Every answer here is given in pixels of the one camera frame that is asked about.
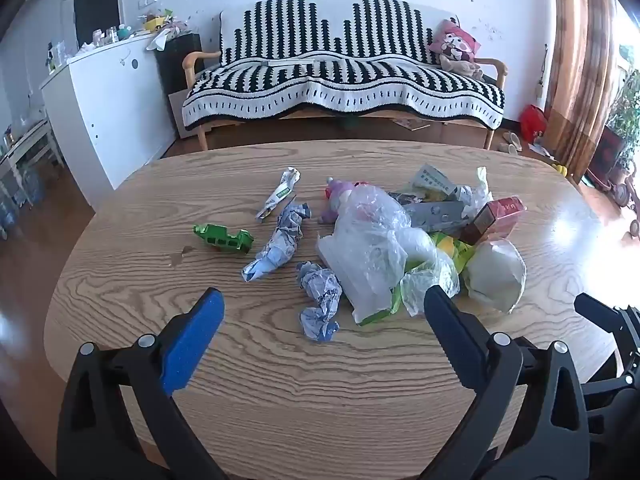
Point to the blue water jug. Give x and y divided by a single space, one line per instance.
27 195

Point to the beige plush toy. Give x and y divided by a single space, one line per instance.
460 66

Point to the pale green printed box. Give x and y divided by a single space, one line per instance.
432 180

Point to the white crumpled plastic bag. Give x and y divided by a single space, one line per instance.
477 192

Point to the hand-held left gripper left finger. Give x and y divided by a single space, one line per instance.
192 345

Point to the white crumpled tissue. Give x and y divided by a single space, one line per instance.
159 39

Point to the potted plant red pot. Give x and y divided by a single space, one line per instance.
607 150

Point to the green toy train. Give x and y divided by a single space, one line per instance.
222 240

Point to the brown patterned curtain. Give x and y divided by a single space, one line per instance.
575 60

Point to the long crumpled blue white paper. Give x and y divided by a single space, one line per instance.
277 245

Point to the yellow green toy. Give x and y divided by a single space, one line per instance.
154 22

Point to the black cabinet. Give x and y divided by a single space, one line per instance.
175 60

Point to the yellow green wrapper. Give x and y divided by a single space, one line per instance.
457 252

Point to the pink striped plastic toy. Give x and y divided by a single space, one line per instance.
337 195

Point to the large clear plastic bag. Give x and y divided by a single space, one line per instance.
370 225

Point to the white side table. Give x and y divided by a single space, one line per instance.
30 142

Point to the leaning cardboard sheet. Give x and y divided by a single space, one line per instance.
176 110

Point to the red cardboard box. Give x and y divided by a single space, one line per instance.
502 212

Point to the pink cartoon cushion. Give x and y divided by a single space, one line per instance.
452 40

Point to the white cabinet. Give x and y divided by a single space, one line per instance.
110 110

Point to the crumpled clear plastic film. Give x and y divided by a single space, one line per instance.
425 280

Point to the white green crumpled wrapper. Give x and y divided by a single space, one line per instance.
280 192

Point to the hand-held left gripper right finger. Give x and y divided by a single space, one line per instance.
452 330

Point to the white crumpled paper bag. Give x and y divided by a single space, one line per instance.
495 275

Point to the flat cardboard piece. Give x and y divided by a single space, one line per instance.
410 124

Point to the short crumpled blue white paper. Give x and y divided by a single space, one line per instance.
320 295

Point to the grey flattened carton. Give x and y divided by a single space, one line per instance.
435 215

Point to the red bag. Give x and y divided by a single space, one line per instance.
532 122

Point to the white paper sheet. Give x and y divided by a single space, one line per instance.
540 150

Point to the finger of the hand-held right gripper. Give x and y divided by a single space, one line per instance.
597 312

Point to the black white striped blanket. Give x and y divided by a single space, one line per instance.
325 40

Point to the small yellow toy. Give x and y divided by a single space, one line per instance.
559 167

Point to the wooden sofa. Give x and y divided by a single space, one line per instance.
192 60

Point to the small child tricycle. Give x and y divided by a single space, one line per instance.
625 195

